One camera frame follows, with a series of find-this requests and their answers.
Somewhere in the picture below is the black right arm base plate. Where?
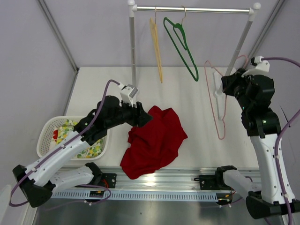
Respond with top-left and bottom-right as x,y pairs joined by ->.
194,175 -> 222,190

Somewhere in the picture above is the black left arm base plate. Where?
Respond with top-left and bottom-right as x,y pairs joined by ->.
99,173 -> 117,188

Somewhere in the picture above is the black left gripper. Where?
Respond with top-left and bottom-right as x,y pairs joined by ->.
106,97 -> 152,129

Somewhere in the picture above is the white metal clothes rack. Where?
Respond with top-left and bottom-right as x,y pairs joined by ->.
127,0 -> 261,84

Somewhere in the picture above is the pink wire hanger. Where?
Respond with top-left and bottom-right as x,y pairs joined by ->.
203,55 -> 248,140

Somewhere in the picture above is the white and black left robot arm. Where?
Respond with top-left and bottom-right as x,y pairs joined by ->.
13,96 -> 152,208

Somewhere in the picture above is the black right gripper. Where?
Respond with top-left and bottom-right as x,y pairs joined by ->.
222,68 -> 254,111

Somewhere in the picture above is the yellow hanger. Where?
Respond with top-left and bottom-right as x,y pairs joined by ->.
149,7 -> 164,83

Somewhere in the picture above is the aluminium mounting rail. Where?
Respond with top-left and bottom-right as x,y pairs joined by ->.
100,166 -> 216,191

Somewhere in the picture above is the white slotted cable duct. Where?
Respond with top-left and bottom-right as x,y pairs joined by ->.
52,189 -> 218,202

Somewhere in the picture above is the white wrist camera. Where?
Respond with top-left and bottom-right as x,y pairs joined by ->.
118,83 -> 138,107
241,56 -> 270,77

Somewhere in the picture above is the red skirt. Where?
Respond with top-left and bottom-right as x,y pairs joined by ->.
120,105 -> 188,180

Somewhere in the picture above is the lemon print cloth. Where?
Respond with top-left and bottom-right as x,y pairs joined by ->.
49,119 -> 105,159

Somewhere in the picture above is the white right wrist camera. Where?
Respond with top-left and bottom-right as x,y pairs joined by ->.
241,56 -> 270,77

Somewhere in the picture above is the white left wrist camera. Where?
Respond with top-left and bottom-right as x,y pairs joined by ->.
118,83 -> 138,107

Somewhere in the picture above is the white plastic laundry basket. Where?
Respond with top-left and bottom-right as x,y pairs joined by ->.
37,116 -> 110,161

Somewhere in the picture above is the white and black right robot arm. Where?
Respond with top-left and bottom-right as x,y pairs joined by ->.
214,68 -> 300,224

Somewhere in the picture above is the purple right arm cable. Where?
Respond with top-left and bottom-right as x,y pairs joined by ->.
263,57 -> 300,225

